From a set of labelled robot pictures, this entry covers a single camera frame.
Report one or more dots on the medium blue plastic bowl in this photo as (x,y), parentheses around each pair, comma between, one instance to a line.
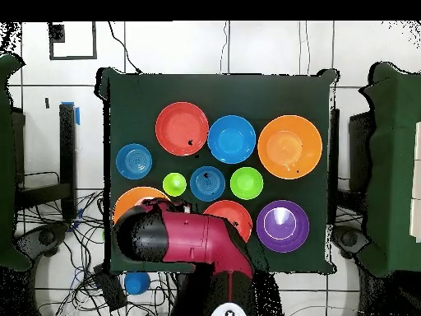
(231,139)

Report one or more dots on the large orange plastic bowl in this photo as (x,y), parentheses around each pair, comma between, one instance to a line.
(131,199)
(289,148)

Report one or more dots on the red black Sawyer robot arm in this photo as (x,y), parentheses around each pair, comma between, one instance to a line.
(197,237)

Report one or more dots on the small blue plastic bowl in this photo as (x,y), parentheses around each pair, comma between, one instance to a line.
(210,187)
(134,161)

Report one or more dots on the green plastic bowl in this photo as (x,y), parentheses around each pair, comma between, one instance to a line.
(246,183)

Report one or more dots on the green plastic cup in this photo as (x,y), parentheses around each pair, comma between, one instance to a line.
(174,184)

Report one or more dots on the red plastic bowl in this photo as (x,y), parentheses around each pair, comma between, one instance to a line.
(177,131)
(235,210)

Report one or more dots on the dark green tablecloth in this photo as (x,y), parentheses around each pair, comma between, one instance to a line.
(213,92)

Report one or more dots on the purple plastic bowl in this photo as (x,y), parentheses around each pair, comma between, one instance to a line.
(289,240)

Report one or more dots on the blue plastic cup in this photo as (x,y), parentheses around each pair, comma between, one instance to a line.
(136,283)

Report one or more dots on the black metal stand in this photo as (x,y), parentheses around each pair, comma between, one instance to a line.
(67,148)

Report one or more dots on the black office chair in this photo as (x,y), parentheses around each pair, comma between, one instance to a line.
(42,238)
(348,238)

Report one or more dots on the black power adapter box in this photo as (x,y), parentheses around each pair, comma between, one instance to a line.
(110,291)

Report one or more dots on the green covered side table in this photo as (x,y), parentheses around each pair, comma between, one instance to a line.
(391,164)
(6,164)

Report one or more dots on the white boxes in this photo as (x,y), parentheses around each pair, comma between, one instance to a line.
(417,197)

